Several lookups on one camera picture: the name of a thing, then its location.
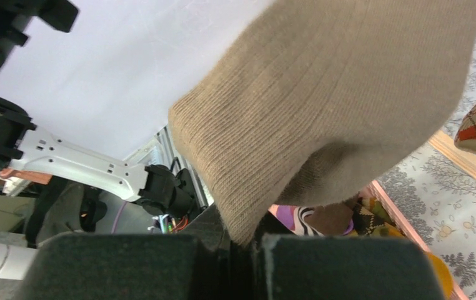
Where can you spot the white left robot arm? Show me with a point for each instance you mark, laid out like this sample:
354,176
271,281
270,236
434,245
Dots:
30,149

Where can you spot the grey maroon striped sock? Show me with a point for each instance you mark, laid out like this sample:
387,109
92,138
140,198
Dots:
315,99

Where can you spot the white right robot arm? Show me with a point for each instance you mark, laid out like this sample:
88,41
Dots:
2,261

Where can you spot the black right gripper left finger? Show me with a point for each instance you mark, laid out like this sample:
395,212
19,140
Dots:
193,264

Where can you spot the maroon purple striped sock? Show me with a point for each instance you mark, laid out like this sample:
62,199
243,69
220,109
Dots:
442,273

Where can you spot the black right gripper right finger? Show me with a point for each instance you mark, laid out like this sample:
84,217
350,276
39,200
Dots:
288,266

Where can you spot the purple orange sock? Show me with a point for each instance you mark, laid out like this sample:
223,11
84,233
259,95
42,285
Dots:
285,214

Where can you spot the dark brown striped sock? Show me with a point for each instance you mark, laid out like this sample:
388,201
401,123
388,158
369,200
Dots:
331,220

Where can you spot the pink plastic basket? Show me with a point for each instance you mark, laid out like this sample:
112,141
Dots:
373,189

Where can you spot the brown yellow argyle sock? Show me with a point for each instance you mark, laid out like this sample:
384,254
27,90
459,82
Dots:
371,219

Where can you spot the wooden clothes rack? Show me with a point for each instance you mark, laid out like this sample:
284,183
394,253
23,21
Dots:
445,145

